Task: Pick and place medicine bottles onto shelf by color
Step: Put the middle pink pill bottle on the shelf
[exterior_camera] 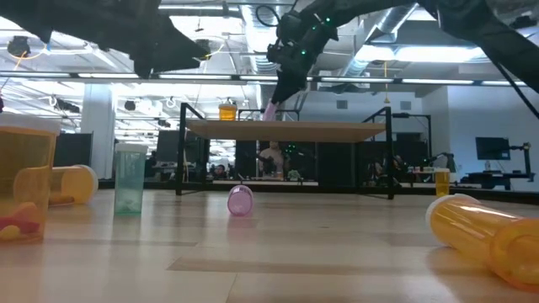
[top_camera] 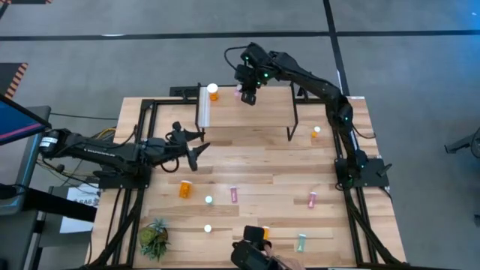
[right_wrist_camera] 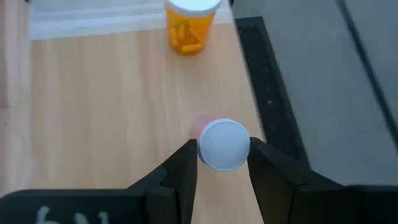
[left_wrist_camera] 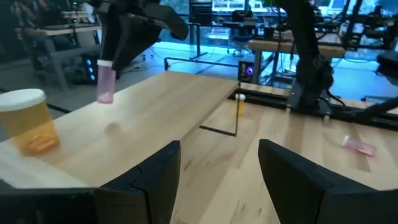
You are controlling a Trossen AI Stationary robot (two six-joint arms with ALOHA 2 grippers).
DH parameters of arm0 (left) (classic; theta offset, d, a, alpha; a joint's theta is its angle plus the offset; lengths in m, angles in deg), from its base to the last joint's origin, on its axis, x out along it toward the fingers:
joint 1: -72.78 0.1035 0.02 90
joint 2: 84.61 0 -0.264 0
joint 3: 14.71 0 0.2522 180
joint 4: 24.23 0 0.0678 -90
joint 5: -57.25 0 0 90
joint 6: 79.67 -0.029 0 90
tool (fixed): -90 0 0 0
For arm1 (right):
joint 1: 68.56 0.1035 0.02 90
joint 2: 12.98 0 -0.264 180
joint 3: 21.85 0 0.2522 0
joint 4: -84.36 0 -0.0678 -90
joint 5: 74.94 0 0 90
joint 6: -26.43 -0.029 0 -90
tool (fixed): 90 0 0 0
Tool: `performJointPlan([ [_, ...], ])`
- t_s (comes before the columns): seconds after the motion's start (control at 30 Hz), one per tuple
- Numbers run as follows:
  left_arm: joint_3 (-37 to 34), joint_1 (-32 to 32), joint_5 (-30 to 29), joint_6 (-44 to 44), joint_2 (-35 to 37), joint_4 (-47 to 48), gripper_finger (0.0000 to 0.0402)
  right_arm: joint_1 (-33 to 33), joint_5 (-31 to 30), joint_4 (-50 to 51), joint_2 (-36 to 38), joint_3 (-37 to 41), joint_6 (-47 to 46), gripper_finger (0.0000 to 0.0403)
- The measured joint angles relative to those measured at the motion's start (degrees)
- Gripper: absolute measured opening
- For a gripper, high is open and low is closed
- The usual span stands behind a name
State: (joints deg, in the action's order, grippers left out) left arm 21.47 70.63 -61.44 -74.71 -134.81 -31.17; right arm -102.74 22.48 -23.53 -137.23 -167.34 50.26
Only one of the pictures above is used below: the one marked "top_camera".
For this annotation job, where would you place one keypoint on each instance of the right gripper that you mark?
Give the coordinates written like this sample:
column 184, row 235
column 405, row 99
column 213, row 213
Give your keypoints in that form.
column 247, row 77

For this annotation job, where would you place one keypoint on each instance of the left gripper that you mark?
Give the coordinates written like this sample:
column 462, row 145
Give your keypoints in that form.
column 180, row 146

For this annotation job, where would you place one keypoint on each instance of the pink pill bottle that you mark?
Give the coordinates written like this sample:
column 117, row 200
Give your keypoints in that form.
column 312, row 200
column 233, row 195
column 237, row 90

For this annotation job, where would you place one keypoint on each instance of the wide orange pill bottle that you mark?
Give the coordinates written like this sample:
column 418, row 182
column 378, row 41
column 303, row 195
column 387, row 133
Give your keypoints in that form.
column 185, row 189
column 212, row 91

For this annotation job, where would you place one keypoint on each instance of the teal pill bottle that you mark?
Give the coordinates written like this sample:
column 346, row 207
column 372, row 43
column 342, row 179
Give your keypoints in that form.
column 301, row 243
column 209, row 200

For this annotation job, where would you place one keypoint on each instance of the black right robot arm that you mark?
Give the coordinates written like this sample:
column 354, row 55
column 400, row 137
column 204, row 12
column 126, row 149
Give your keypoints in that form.
column 318, row 86

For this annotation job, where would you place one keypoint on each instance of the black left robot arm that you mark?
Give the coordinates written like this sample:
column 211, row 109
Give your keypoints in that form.
column 93, row 152

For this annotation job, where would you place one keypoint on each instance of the wooden shelf with black legs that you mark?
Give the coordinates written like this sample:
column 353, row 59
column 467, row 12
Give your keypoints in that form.
column 277, row 118

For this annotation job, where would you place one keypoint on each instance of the slim orange pill bottle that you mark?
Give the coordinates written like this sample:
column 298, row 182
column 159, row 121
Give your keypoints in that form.
column 266, row 233
column 315, row 132
column 207, row 228

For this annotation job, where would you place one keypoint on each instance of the potted succulent plant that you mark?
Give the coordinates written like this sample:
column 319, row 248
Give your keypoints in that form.
column 153, row 240

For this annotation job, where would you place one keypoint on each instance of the white printed paper sheet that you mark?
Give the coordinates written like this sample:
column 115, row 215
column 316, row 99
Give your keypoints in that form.
column 78, row 197

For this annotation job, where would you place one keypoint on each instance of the black beam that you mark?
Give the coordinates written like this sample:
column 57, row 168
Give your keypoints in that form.
column 60, row 204

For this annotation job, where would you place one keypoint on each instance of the person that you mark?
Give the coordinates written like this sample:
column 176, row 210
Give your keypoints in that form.
column 288, row 264

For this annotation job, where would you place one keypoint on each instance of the grey monitor stand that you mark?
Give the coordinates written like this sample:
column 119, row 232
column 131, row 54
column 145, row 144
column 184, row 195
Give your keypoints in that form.
column 33, row 168

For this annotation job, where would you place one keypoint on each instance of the large blue-screen monitor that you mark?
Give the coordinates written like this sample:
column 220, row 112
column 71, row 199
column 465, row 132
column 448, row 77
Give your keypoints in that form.
column 15, row 123

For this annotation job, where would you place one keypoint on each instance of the hazard striped floor mat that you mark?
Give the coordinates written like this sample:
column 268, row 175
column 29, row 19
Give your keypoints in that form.
column 11, row 78
column 26, row 1

